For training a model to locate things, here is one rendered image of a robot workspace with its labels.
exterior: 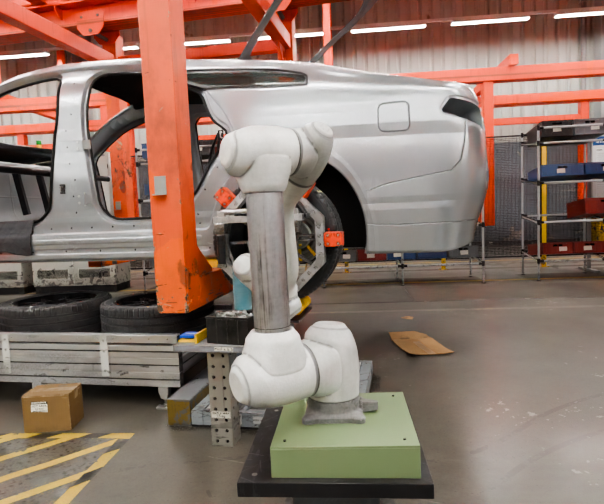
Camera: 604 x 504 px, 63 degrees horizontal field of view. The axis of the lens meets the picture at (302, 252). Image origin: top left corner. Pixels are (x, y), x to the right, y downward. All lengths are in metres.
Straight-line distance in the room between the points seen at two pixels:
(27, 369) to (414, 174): 2.35
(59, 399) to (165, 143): 1.31
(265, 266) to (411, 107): 1.66
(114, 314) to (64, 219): 0.82
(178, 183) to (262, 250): 1.19
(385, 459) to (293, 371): 0.32
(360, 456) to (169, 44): 1.96
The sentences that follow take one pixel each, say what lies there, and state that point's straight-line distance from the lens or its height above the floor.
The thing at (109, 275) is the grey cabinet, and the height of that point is 0.23.
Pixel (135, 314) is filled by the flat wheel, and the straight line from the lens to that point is 2.82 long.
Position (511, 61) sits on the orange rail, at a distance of 9.17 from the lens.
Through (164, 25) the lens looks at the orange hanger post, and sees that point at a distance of 2.59.
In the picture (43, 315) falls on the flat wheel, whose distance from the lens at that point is 3.19.
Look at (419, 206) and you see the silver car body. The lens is 2.71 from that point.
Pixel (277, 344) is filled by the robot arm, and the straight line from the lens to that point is 1.31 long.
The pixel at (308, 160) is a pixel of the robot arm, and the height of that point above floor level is 1.13.
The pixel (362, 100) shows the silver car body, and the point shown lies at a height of 1.57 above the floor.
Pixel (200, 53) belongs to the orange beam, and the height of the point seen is 2.67.
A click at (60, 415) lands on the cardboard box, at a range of 2.71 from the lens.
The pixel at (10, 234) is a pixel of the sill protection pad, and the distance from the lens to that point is 3.68.
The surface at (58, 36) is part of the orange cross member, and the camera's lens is 5.29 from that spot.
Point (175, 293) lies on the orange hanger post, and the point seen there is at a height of 0.62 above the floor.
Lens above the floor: 0.99
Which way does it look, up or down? 5 degrees down
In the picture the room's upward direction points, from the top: 2 degrees counter-clockwise
